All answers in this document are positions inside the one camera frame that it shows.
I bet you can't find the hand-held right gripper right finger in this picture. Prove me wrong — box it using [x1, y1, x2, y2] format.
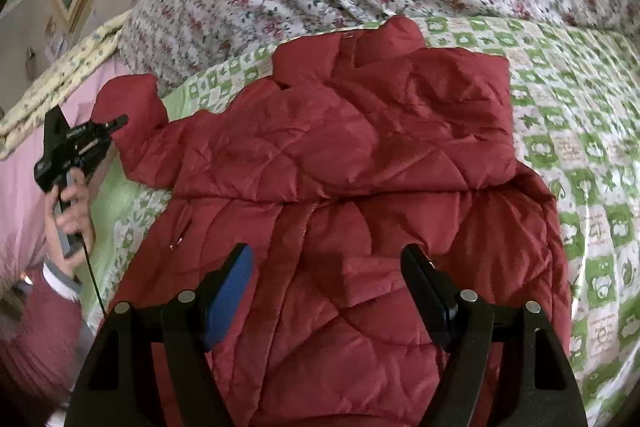
[400, 243, 588, 427]

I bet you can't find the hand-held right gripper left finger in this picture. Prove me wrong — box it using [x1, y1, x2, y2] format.
[65, 243, 258, 427]

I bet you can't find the red quilted comforter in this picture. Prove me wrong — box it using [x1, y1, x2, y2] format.
[91, 14, 573, 427]

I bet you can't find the person's left forearm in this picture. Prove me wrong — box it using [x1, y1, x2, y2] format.
[0, 259, 86, 413]

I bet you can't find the person's left hand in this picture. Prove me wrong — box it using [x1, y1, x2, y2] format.
[45, 182, 96, 277]

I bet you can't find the pink pillow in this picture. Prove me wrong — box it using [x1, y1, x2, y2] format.
[0, 57, 131, 288]

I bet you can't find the green checkered bedsheet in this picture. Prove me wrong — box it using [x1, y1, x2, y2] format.
[82, 14, 640, 427]

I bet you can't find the thin black cable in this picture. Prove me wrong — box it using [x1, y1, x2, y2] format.
[80, 234, 107, 314]

